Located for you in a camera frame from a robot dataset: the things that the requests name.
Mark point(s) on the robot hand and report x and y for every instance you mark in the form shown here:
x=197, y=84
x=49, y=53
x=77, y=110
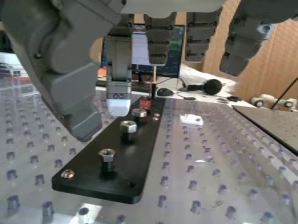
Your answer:
x=57, y=60

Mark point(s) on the small steel hex nut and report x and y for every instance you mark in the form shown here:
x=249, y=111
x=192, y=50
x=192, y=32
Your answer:
x=139, y=112

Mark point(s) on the small red part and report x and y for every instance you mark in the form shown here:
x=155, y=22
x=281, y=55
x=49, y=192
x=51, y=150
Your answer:
x=145, y=102

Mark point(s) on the thin stick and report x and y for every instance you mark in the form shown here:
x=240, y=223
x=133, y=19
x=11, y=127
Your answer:
x=153, y=91

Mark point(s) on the black computer mouse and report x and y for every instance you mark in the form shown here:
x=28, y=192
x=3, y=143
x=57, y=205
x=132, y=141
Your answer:
x=165, y=92

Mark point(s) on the computer monitor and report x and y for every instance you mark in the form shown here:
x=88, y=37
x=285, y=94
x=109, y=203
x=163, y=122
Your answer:
x=173, y=50

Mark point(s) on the black headphones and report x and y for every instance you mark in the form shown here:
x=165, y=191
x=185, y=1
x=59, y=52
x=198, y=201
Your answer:
x=212, y=86

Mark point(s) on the black plate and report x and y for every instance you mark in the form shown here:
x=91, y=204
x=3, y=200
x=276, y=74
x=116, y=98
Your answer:
x=133, y=166

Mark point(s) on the small white metal bracket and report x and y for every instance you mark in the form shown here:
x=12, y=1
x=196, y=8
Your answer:
x=192, y=119

